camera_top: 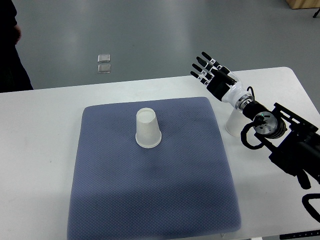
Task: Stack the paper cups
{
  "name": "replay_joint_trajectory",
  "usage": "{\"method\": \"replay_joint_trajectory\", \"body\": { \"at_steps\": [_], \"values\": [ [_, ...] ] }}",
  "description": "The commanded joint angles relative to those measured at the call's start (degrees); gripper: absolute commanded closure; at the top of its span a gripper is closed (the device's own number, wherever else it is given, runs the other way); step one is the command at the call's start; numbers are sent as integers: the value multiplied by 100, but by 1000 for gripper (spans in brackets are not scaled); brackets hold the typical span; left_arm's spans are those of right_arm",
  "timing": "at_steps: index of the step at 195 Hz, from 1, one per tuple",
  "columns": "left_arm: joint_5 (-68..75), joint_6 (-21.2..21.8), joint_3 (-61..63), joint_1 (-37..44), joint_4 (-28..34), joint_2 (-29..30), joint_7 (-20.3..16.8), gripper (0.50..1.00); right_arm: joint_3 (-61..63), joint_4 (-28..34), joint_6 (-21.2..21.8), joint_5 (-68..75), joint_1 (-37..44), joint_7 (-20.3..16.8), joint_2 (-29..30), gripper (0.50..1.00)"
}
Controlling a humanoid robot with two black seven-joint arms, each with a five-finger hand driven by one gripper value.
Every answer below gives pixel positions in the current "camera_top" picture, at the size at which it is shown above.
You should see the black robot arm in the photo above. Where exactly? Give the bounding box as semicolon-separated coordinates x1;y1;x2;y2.
191;52;320;190

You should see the black table edge bracket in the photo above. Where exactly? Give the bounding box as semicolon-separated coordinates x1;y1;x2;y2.
279;230;320;240

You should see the black loop strap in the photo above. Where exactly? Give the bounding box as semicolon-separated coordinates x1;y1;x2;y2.
301;192;320;225

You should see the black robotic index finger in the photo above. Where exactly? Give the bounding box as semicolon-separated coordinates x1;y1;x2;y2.
201;51;218;67

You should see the wooden furniture corner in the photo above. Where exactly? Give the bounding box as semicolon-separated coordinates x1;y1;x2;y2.
286;0;320;10

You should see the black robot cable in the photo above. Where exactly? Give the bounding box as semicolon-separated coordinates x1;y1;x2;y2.
240;86;266;150

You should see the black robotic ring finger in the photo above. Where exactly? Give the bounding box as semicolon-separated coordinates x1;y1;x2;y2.
192;63;211;77

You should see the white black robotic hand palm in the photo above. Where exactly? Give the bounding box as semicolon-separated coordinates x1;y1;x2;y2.
206;70;248;103

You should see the person in dark clothing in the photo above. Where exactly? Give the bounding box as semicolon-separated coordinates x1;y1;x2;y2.
0;0;34;93

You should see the white paper cup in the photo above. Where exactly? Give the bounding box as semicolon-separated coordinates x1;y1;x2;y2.
135;107;162;149
225;109;250;137

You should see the blue textured fabric mat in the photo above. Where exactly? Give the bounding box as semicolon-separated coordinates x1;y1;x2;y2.
67;97;241;240

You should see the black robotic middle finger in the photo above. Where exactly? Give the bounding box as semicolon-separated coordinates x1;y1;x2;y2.
196;56;213;72

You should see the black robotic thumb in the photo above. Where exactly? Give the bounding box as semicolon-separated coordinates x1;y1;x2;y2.
211;68;236;84

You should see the black tripod leg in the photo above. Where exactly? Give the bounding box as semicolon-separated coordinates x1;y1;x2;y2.
312;8;320;18

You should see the white paper cup on mat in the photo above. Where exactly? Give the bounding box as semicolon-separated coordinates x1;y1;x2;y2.
135;107;162;149

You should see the black robotic little finger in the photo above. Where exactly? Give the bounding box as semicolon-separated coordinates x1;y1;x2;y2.
190;71;209;85

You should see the upper metal floor plate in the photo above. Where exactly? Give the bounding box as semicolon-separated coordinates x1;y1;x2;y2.
97;53;111;63

